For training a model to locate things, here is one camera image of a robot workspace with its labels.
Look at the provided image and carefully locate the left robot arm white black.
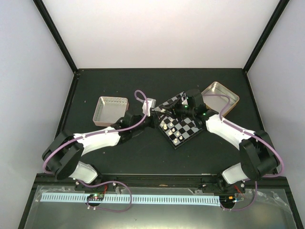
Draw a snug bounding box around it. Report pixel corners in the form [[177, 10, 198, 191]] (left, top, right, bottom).
[[42, 108, 165, 190]]

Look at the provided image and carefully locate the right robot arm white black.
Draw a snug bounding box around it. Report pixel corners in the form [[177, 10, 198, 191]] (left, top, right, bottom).
[[169, 89, 284, 192]]

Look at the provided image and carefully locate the checkered chess board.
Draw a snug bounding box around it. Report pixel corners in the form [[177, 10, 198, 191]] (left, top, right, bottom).
[[157, 92, 203, 149]]

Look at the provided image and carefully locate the left circuit board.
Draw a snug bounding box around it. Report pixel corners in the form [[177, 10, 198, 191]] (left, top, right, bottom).
[[87, 194, 104, 201]]

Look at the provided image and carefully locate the circuit board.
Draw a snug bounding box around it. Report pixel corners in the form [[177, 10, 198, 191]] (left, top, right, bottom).
[[219, 196, 244, 204], [87, 194, 104, 201]]

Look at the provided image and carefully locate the right circuit board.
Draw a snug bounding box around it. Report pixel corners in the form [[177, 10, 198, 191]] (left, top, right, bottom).
[[219, 196, 244, 204]]

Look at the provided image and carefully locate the gold tin box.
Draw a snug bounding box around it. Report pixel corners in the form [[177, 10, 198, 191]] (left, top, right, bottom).
[[201, 82, 240, 117]]

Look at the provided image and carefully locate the silver tin tray pink rim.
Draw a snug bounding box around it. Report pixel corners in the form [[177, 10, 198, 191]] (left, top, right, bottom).
[[92, 96, 129, 127]]

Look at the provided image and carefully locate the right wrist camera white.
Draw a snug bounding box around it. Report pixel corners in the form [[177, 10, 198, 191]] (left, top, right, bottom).
[[181, 94, 188, 105]]

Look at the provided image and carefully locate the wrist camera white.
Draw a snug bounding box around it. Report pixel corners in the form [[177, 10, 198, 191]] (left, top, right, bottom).
[[142, 98, 156, 117], [181, 94, 188, 105]]

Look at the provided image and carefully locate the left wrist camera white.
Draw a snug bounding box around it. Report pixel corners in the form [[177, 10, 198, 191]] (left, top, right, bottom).
[[142, 98, 156, 117]]

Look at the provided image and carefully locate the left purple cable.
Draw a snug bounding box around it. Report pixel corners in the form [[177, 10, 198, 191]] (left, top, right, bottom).
[[42, 90, 153, 213]]

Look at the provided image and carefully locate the black mounting rail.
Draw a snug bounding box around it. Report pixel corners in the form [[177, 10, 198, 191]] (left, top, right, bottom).
[[35, 173, 290, 193]]

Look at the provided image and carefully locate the light blue slotted cable duct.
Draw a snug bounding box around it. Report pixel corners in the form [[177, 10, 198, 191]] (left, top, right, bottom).
[[40, 193, 220, 207]]

